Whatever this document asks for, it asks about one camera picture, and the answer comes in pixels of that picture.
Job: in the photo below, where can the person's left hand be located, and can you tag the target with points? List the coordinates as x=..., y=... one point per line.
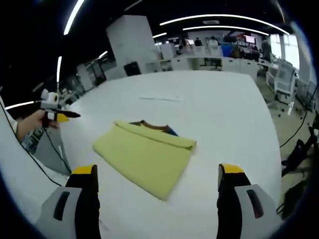
x=35, y=120

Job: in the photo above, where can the person's white shirt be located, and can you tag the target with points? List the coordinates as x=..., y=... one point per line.
x=15, y=174

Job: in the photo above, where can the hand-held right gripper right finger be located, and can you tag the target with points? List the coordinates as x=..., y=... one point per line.
x=231, y=211

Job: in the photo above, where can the white square pillar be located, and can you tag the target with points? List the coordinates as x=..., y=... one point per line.
x=130, y=44

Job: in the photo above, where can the black box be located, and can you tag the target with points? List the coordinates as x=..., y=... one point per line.
x=132, y=69

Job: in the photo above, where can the white ceiling strip light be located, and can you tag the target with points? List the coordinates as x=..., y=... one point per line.
x=59, y=69
x=224, y=15
x=159, y=35
x=224, y=26
x=72, y=16
x=19, y=105
x=103, y=54

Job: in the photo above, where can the white office chair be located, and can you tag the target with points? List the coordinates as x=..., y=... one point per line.
x=284, y=79

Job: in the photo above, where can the yellow blue grey garment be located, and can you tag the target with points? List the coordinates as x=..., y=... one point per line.
x=144, y=159

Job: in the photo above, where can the white cabinet row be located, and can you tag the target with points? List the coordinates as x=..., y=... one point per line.
x=231, y=64

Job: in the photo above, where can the grey table side panel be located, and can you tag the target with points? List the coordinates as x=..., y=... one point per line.
x=53, y=152

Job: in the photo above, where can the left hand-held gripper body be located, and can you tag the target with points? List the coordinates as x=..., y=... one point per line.
x=49, y=99

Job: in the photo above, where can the black stand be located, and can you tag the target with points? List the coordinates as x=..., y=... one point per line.
x=299, y=154

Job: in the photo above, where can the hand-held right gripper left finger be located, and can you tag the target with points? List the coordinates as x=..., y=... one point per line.
x=74, y=211

